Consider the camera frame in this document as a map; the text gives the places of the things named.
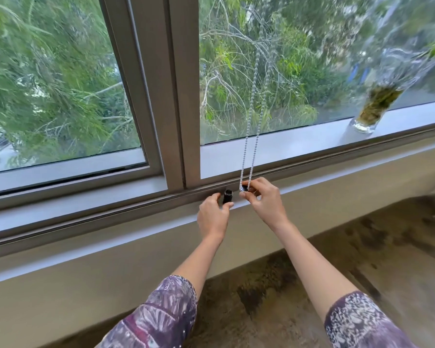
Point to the person's right purple patterned sleeve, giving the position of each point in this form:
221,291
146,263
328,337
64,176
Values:
362,322

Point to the green trees outside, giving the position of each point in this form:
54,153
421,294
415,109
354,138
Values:
50,76

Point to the person's left hand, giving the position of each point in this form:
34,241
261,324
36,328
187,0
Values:
212,219

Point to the person's right hand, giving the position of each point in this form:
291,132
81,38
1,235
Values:
268,206

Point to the small black cylinder weight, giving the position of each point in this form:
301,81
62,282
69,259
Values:
227,196

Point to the person's left purple patterned sleeve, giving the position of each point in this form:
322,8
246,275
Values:
159,318

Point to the person's purple patterned sleeve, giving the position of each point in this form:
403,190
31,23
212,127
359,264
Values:
159,318
362,322

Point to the glass vase with plant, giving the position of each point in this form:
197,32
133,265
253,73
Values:
379,101

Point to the person's right thumb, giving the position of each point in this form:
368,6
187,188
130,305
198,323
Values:
247,197

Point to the person's right forearm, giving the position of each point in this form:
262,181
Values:
308,268

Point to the person's left thumb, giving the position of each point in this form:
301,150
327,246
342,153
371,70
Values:
229,206

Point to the grey window frame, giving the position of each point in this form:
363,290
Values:
159,105

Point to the person's left forearm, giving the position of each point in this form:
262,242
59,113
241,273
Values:
199,260

